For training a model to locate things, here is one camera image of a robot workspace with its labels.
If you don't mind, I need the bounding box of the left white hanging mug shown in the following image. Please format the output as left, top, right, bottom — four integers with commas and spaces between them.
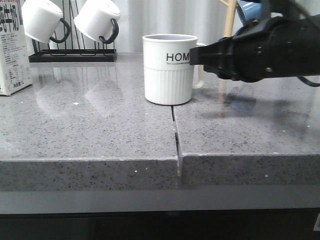
21, 0, 71, 44

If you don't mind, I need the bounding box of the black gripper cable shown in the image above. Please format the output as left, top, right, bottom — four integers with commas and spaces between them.
296, 75, 320, 88

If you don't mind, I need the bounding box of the white hanging mug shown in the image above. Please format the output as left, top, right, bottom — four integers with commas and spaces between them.
21, 0, 71, 44
74, 0, 121, 45

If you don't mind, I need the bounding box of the right white hanging mug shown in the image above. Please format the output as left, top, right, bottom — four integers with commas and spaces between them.
74, 0, 121, 45

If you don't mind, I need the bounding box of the white ribbed HOME mug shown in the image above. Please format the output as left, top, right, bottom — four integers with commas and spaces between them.
142, 34, 205, 106

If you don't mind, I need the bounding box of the blue enamel mug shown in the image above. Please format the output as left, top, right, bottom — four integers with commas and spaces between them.
236, 0, 262, 25

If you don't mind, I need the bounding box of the wooden mug tree stand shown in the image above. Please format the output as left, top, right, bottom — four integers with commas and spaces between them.
219, 0, 237, 37

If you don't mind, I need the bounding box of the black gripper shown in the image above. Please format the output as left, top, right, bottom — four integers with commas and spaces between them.
189, 0, 320, 83

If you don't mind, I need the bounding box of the white milk carton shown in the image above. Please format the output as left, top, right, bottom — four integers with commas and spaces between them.
0, 0, 33, 96

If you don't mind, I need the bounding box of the black wire mug rack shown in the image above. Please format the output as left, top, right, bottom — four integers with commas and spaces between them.
29, 0, 117, 63

